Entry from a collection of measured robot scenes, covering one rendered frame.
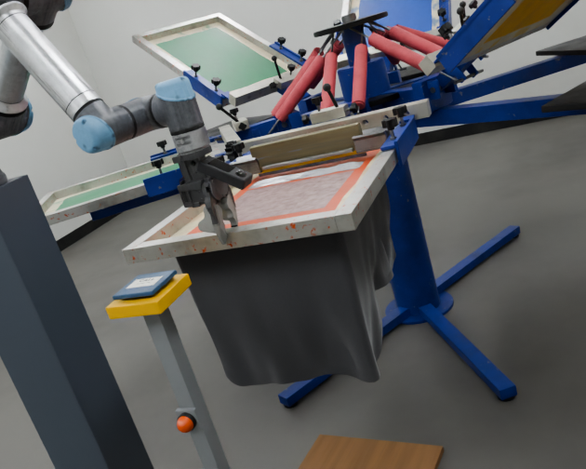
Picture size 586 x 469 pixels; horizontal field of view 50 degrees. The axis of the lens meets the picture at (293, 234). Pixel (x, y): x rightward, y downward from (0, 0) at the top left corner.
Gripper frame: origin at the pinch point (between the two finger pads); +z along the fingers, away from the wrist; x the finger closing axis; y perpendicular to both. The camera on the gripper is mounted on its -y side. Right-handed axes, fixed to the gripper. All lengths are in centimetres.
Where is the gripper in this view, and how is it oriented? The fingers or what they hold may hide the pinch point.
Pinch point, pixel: (231, 233)
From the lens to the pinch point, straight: 140.1
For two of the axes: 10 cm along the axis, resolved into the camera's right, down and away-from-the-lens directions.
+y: -9.1, 1.4, 4.0
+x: -3.2, 3.9, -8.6
